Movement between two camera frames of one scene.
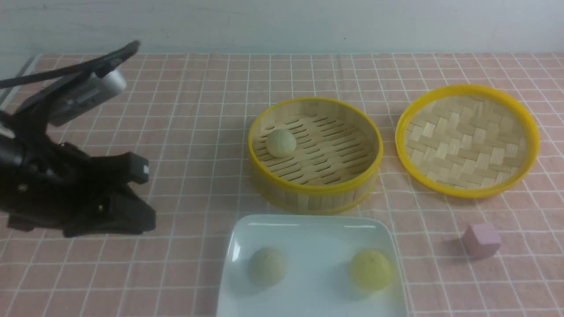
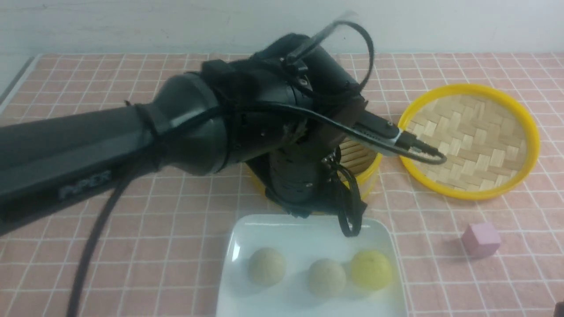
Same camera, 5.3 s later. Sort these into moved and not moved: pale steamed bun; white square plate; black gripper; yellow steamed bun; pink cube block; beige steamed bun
Moved: pale steamed bun; black gripper
Not moved: white square plate; pink cube block; yellow steamed bun; beige steamed bun
